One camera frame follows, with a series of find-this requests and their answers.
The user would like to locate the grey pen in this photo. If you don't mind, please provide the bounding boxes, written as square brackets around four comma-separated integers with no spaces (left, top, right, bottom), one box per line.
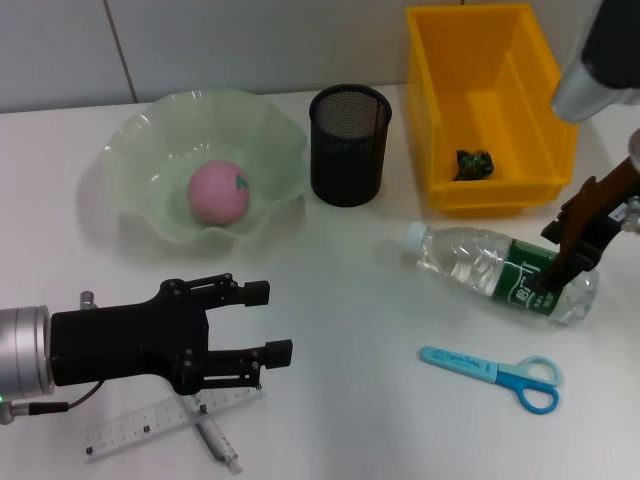
[179,393,244,475]

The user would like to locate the black mesh pen holder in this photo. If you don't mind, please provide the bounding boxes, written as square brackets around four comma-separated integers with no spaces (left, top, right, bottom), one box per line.
[308,83,394,209]

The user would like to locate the blue scissors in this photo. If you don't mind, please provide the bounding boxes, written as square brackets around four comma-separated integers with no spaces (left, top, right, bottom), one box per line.
[419,345,565,416]

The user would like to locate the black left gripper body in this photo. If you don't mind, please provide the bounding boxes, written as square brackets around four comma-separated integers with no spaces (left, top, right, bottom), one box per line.
[49,279,211,395]

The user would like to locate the transparent plastic ruler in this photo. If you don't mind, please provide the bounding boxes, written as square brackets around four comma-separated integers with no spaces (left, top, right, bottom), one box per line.
[81,387,266,464]

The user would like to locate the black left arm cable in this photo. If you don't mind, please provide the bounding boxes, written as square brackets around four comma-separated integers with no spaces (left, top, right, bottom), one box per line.
[0,289,107,427]

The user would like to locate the clear water bottle green label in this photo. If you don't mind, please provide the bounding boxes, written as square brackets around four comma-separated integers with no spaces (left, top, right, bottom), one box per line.
[402,221,600,327]

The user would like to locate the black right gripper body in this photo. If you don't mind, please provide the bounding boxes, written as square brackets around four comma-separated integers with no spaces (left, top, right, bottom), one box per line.
[558,158,640,252]

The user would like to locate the pink toy peach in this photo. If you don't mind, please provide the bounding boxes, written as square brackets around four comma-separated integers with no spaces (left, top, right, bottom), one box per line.
[187,159,251,226]

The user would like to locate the green glass fruit plate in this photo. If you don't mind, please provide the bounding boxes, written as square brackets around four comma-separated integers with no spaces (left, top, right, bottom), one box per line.
[102,88,309,246]

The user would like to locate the green plastic wrapper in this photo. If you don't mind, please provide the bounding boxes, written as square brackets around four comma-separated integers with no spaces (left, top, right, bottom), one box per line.
[454,148,496,181]

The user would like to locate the yellow plastic bin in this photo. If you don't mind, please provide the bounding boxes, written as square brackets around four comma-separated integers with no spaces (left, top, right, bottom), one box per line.
[405,3,582,219]

